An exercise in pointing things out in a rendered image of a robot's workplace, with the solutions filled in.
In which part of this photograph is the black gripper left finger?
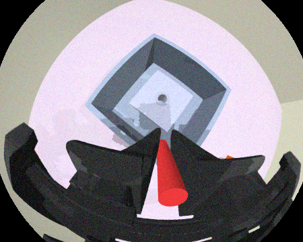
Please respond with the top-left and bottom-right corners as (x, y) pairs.
(65, 127), (162, 215)

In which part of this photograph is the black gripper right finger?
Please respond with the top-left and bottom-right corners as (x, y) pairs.
(170, 129), (265, 217)

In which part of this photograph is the red peg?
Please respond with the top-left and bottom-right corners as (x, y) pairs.
(157, 140), (188, 207)

